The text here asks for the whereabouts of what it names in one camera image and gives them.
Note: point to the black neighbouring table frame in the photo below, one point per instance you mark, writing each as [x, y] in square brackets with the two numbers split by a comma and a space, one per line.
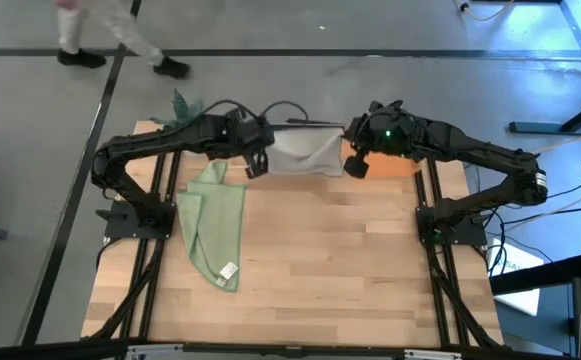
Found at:
[535, 127]

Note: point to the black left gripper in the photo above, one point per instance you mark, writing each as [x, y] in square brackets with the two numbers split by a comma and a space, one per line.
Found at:
[245, 135]

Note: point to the black front crossbar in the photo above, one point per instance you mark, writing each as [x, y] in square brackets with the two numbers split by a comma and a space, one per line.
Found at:
[45, 350]

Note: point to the black aluminium table frame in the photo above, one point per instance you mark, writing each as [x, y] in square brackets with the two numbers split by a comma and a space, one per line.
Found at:
[160, 175]

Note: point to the white sewn care label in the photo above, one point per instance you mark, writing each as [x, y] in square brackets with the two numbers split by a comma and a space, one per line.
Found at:
[220, 283]

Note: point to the white paper hang tag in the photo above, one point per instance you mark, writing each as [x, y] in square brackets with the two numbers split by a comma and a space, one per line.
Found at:
[228, 271]

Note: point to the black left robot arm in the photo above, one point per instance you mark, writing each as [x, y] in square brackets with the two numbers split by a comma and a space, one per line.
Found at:
[170, 137]

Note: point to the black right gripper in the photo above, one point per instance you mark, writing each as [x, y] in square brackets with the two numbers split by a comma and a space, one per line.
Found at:
[390, 132]

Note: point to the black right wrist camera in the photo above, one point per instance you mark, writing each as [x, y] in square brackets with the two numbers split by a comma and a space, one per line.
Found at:
[356, 167]

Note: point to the green microfiber towel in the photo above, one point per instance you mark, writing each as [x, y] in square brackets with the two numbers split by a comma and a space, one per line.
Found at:
[210, 225]

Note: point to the person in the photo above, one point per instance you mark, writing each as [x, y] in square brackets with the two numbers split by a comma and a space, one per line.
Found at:
[125, 30]

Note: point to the grey microfiber towel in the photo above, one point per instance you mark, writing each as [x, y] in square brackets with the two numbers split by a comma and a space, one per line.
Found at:
[305, 150]

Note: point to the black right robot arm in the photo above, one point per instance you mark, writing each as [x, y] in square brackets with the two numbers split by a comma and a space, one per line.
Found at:
[470, 142]

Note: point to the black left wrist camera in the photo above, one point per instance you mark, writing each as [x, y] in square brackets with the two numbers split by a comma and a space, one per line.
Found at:
[251, 172]

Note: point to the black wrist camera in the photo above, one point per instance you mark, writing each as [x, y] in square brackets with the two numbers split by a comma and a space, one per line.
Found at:
[251, 172]
[356, 167]

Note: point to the orange basket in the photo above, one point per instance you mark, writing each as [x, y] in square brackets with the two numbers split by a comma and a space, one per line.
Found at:
[390, 167]

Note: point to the black desk edge bar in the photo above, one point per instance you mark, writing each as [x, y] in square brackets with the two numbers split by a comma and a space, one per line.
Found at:
[545, 275]

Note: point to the green plant in white pot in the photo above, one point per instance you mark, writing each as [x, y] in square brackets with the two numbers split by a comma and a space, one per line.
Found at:
[182, 107]

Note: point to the white cardboard box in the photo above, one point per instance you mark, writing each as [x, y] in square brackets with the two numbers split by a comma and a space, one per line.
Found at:
[515, 257]

